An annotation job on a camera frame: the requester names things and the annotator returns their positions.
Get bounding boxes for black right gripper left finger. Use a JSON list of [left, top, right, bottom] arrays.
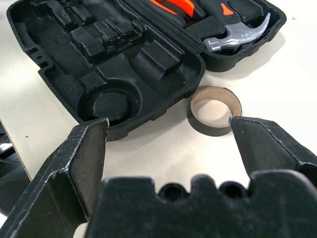
[[0, 117, 110, 238]]

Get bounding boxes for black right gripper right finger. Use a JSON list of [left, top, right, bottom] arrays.
[[229, 115, 317, 189]]

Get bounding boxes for black tape roll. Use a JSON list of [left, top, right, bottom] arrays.
[[187, 86, 242, 137]]

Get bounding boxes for black plastic tool case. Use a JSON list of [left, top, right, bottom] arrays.
[[6, 0, 287, 142]]

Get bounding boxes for orange black pliers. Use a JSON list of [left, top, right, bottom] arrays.
[[81, 0, 206, 28]]

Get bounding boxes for claw hammer black orange handle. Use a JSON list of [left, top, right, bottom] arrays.
[[199, 0, 271, 54]]

